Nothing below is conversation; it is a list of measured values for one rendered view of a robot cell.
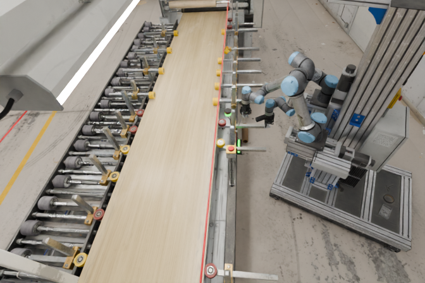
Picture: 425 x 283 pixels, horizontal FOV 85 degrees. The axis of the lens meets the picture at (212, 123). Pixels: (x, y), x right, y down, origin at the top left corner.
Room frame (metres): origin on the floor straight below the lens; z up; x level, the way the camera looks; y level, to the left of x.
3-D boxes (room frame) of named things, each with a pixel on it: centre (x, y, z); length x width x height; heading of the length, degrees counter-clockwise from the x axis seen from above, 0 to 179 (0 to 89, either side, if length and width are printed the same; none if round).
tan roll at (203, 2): (4.14, -0.09, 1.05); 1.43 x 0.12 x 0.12; 80
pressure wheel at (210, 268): (0.30, 0.11, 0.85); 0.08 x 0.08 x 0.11
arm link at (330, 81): (1.57, -1.07, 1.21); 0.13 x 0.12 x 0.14; 24
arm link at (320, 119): (1.14, -0.80, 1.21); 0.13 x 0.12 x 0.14; 134
